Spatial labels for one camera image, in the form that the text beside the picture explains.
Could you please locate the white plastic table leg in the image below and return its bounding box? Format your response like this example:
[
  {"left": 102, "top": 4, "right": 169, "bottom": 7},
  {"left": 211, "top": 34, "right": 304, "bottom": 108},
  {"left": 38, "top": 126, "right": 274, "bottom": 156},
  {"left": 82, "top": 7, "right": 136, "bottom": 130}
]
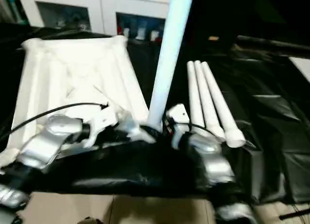
[
  {"left": 193, "top": 60, "right": 226, "bottom": 142},
  {"left": 186, "top": 60, "right": 212, "bottom": 135},
  {"left": 147, "top": 0, "right": 196, "bottom": 132},
  {"left": 201, "top": 61, "right": 247, "bottom": 148}
]

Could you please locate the white plastic table top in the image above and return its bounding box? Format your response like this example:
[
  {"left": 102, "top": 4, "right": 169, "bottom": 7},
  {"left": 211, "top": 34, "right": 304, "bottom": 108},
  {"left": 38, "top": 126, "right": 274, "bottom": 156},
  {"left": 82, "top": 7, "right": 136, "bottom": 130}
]
[{"left": 0, "top": 35, "right": 157, "bottom": 171}]

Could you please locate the black shiny mat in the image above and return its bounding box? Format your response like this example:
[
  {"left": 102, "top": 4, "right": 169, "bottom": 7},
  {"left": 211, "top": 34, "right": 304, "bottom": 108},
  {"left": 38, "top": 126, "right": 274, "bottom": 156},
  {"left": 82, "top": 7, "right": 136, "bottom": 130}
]
[{"left": 0, "top": 22, "right": 310, "bottom": 205}]

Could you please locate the white cabinet with glass doors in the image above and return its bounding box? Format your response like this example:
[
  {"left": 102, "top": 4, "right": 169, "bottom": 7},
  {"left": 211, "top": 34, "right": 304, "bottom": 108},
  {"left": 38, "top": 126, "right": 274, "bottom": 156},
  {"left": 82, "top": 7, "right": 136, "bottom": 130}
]
[{"left": 17, "top": 0, "right": 171, "bottom": 42}]

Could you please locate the dark brown cabinet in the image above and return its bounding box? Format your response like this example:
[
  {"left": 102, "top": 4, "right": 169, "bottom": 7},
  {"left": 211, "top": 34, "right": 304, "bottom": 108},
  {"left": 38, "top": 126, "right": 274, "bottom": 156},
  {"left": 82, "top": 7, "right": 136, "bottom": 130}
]
[{"left": 184, "top": 0, "right": 310, "bottom": 45}]

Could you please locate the white flat item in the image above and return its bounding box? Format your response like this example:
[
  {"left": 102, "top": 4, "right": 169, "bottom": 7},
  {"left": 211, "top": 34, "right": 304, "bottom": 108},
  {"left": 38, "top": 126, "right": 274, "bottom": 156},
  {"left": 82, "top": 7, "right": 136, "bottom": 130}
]
[{"left": 289, "top": 56, "right": 310, "bottom": 82}]

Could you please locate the left arm thick black cable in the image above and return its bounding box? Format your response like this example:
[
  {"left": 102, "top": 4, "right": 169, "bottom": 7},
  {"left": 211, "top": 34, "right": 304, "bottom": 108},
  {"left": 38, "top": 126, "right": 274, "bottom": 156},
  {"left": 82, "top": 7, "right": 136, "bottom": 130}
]
[{"left": 0, "top": 102, "right": 109, "bottom": 140}]

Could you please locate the black work table frame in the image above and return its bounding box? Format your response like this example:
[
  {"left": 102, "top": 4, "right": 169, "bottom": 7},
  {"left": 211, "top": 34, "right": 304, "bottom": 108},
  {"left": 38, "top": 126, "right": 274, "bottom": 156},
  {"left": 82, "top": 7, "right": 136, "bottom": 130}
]
[{"left": 278, "top": 210, "right": 310, "bottom": 220}]

